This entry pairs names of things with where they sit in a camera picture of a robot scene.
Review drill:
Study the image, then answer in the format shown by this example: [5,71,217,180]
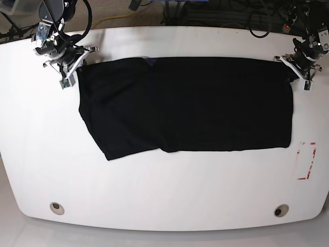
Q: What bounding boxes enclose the red tape marking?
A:
[295,142,317,181]

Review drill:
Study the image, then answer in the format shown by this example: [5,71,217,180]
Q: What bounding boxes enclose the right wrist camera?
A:
[60,77,76,89]

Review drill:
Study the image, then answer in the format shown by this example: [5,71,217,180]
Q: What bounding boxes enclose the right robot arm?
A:
[31,1,98,88]

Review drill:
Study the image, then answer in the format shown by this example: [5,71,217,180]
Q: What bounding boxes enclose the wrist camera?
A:
[60,77,76,89]
[298,79,313,91]

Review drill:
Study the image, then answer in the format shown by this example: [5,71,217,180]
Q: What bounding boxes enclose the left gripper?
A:
[273,52,322,82]

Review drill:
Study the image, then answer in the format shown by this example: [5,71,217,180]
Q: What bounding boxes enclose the left table grommet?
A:
[50,202,65,215]

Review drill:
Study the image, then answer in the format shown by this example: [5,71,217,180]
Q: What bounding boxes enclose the table grommet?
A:
[50,202,65,215]
[274,204,289,218]

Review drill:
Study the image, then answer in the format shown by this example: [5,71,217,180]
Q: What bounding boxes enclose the right table grommet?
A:
[274,204,289,218]

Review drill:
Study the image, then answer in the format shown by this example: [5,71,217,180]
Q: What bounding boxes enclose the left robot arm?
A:
[273,1,328,84]

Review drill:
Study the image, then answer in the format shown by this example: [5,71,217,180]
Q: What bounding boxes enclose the yellow cable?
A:
[92,11,137,29]

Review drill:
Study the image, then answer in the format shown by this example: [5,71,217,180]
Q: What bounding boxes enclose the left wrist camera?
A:
[298,79,313,91]

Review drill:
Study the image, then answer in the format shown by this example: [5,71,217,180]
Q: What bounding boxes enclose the black T-shirt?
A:
[77,57,297,160]

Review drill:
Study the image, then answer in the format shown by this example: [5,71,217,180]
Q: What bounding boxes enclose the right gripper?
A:
[43,46,99,80]

